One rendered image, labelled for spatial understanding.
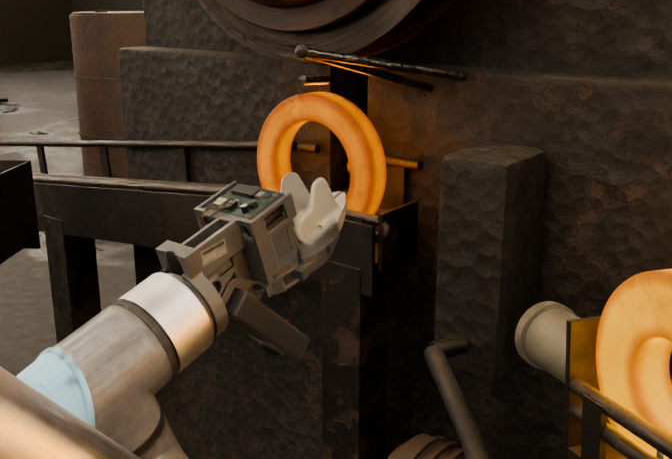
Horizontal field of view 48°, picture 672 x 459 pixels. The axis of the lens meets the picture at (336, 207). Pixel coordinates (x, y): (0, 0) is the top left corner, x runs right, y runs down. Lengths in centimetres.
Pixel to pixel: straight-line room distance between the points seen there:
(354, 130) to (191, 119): 38
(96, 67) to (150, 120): 250
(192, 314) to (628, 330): 32
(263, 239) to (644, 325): 30
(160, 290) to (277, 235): 12
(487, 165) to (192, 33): 63
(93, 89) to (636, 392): 339
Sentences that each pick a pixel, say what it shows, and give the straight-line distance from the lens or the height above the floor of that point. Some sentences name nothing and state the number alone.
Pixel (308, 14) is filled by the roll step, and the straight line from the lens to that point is 84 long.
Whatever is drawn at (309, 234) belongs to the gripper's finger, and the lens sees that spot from 70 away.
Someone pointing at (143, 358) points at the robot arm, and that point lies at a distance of 57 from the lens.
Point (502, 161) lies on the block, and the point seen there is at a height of 80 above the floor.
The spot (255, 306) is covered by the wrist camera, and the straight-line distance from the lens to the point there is 65.
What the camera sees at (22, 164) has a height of 72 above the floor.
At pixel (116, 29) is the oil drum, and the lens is 368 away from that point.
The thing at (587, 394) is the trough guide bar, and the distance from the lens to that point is 59.
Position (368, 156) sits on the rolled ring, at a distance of 86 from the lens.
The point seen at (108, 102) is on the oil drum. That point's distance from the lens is 374.
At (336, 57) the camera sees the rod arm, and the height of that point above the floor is 89.
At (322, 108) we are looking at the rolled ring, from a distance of 89.
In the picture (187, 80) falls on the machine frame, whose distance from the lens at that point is 117.
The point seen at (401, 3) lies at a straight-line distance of 79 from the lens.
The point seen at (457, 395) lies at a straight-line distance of 75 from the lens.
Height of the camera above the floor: 95
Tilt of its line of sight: 16 degrees down
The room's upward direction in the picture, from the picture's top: straight up
